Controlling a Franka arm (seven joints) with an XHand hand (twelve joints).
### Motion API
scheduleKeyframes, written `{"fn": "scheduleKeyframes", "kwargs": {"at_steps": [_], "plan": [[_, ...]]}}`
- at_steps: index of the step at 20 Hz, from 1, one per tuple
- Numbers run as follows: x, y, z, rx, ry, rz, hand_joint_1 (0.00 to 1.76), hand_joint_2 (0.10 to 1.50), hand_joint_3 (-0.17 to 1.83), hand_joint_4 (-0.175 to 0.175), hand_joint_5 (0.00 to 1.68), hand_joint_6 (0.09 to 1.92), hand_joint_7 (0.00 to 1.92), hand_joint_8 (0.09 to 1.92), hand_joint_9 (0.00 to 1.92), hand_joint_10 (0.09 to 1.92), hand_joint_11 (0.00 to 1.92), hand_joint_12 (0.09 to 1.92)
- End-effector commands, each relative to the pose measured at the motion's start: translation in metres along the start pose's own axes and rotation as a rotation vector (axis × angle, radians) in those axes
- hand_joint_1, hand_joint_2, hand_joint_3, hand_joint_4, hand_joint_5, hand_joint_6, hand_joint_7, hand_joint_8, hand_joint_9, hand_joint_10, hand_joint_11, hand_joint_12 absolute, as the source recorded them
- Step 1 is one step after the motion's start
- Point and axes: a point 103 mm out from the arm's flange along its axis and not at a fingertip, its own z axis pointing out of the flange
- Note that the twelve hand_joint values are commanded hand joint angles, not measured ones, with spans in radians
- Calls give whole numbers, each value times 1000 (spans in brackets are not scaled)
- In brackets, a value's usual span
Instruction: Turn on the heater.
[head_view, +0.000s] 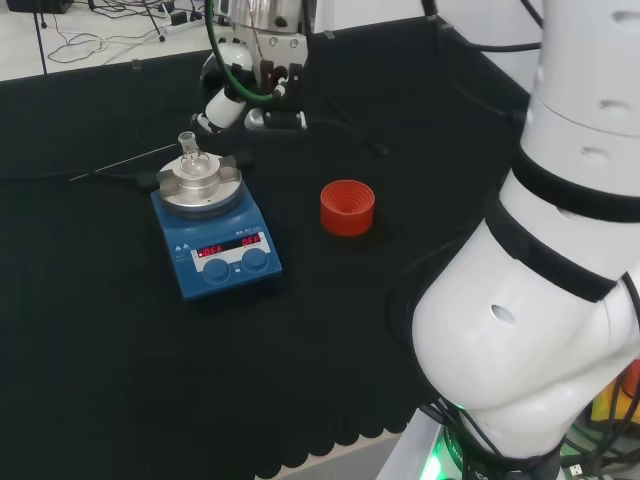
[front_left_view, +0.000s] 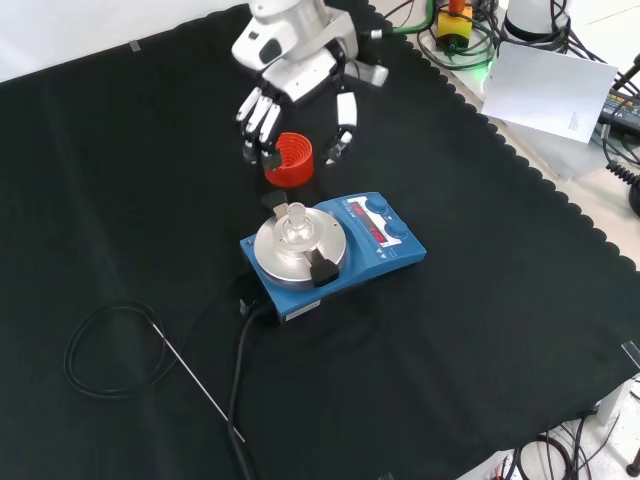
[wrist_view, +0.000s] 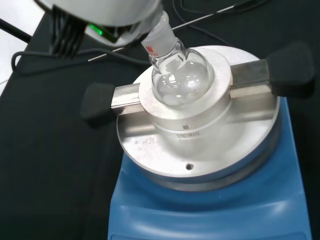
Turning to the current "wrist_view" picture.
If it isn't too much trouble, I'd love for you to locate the thick black cable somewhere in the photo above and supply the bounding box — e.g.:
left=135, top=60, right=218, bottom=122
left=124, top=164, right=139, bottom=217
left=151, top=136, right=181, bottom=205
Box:
left=0, top=17, right=33, bottom=43

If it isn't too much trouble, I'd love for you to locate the clear round-bottom glass flask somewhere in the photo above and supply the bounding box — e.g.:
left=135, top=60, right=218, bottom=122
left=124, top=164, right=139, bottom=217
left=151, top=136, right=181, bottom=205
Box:
left=140, top=11, right=214, bottom=107

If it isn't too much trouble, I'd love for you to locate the black bench cloth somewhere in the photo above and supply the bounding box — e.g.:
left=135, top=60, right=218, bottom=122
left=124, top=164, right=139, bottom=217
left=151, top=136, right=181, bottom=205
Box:
left=0, top=0, right=320, bottom=240

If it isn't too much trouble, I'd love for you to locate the heater with blue base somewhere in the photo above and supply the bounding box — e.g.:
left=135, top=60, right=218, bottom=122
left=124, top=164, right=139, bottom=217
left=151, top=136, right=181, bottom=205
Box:
left=80, top=42, right=316, bottom=240

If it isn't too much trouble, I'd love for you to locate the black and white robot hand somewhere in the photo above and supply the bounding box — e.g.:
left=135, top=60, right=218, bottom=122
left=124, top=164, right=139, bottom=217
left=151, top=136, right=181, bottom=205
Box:
left=37, top=0, right=165, bottom=60

